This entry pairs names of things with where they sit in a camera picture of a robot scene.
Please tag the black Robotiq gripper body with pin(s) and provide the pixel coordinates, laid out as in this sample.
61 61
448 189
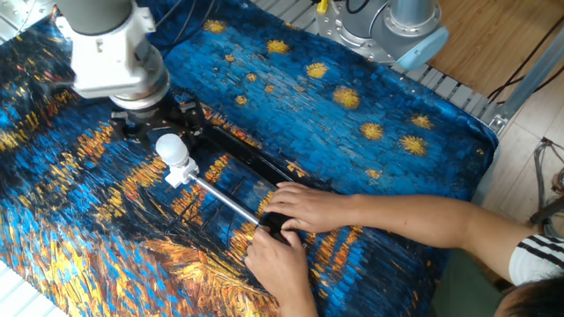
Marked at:
152 120

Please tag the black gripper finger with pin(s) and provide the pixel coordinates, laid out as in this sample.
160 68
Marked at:
125 129
189 113

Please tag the white light bulb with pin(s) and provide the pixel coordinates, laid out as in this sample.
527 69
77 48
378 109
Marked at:
173 150

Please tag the black C-clamp with metal screw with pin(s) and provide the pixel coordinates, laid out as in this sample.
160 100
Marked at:
238 180

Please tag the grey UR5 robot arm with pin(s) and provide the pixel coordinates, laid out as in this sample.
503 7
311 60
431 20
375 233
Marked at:
388 26

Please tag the person's right forearm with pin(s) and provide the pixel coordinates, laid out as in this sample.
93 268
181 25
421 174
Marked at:
441 220

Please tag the person's left forearm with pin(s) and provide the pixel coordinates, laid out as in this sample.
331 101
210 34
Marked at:
300 304

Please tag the white bulb socket block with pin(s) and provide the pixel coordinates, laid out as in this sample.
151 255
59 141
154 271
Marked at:
183 171

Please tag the person's right hand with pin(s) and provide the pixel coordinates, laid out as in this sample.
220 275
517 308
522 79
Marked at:
308 207

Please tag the person's left hand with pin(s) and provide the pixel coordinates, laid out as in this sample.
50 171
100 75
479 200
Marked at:
280 260

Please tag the starry night print tablecloth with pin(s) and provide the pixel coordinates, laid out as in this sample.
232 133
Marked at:
132 229

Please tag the green trousers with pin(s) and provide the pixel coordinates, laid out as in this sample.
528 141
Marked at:
476 295

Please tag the black metal stand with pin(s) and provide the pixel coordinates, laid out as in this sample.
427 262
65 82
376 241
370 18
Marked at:
546 194

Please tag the white shirt sleeve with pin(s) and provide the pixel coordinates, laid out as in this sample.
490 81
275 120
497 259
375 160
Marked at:
539 257

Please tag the light blue post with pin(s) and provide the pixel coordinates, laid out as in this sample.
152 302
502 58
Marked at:
520 106

